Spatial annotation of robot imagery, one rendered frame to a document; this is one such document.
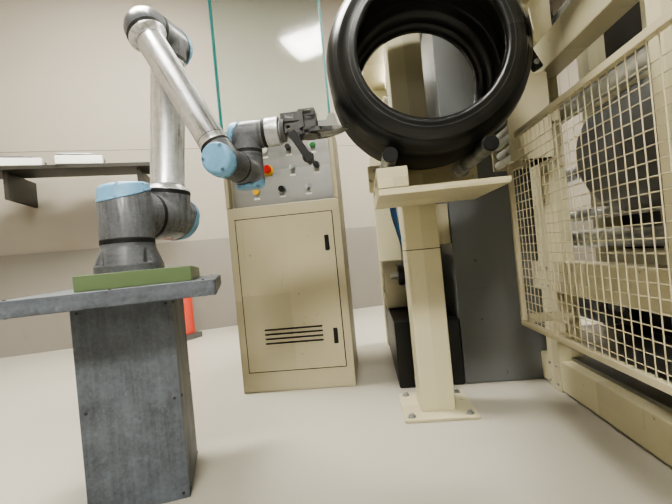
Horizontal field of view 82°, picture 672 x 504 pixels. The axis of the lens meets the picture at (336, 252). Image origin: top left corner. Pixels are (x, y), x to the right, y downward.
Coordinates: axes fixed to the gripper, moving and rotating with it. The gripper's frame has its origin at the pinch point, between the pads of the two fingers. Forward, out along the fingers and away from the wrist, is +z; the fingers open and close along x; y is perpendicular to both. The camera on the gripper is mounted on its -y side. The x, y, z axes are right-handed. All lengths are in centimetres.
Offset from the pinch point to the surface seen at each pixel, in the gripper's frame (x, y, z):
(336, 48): -11.4, 19.9, 0.3
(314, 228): 60, -26, -20
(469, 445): 1, -102, 29
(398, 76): 25.1, 25.7, 21.7
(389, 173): -11.8, -17.4, 11.8
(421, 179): 22.7, -14.3, 26.2
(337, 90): -9.3, 8.8, -0.7
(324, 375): 61, -96, -22
